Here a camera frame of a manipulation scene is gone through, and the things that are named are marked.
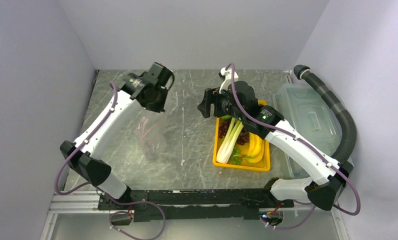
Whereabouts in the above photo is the green custard apple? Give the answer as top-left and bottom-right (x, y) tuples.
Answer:
(220, 115), (232, 121)

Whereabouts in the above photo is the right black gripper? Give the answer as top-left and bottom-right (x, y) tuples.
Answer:
(197, 87), (246, 122)

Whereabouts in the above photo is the yellow banana bunch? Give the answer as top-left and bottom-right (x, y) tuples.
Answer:
(242, 133), (264, 164)

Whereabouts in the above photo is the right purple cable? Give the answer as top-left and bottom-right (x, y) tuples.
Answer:
(224, 62), (362, 231)

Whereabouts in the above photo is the clear plastic storage box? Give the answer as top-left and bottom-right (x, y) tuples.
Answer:
(273, 82), (354, 181)

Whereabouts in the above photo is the clear zip top bag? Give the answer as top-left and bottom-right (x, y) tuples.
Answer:
(134, 111), (167, 163)

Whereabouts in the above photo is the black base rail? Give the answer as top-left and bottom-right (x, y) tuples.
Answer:
(97, 188), (294, 223)

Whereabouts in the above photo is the celery stalk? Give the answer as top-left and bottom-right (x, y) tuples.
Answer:
(216, 118), (244, 164)

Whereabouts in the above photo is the black corrugated hose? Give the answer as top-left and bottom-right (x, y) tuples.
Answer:
(293, 64), (358, 163)

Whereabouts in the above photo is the green grape bunch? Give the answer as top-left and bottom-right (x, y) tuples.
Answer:
(229, 147), (242, 165)

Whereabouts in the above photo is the yellow plastic tray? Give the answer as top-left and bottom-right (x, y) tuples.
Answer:
(212, 117), (271, 172)

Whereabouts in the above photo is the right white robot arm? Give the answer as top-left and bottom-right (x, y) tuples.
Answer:
(197, 80), (357, 211)

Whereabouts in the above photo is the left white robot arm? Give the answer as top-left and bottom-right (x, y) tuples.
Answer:
(59, 62), (175, 210)

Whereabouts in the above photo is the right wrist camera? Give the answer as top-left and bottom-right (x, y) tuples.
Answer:
(218, 67), (239, 94)

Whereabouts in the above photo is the dark red grape bunch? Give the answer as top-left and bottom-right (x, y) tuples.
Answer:
(218, 119), (250, 146)

